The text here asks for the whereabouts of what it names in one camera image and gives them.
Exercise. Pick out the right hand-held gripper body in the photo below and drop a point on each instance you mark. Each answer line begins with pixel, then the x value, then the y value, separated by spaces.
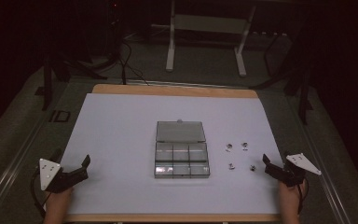
pixel 289 177

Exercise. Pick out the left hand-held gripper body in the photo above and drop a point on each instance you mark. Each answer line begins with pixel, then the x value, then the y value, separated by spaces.
pixel 51 174

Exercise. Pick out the small silver metal piece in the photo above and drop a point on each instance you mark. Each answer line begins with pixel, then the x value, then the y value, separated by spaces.
pixel 229 146
pixel 231 166
pixel 245 145

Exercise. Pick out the clear plastic compartment box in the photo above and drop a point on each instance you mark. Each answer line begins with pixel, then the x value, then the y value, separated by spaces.
pixel 180 155

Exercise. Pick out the person's right hand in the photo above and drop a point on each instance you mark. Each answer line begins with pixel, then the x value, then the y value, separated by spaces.
pixel 290 199

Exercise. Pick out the person's left hand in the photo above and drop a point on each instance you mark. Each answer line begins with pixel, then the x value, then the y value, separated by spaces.
pixel 57 203

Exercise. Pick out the small dark metal piece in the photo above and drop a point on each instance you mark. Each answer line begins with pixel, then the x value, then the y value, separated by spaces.
pixel 253 168

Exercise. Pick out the white table mat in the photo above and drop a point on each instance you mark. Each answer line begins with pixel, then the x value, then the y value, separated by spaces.
pixel 118 149

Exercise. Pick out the black tripod stand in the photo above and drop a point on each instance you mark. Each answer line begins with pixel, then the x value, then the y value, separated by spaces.
pixel 298 84
pixel 59 68

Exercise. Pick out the wooden table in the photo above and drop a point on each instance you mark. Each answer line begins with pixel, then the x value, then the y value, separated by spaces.
pixel 174 91

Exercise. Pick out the metal floor rail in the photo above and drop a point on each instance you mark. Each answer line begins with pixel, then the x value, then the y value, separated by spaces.
pixel 12 174
pixel 326 183

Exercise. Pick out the black rectangular floor frame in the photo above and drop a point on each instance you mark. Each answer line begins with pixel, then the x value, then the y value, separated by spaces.
pixel 60 116

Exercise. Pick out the white metal stand frame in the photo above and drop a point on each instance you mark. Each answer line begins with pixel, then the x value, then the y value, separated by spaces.
pixel 209 24

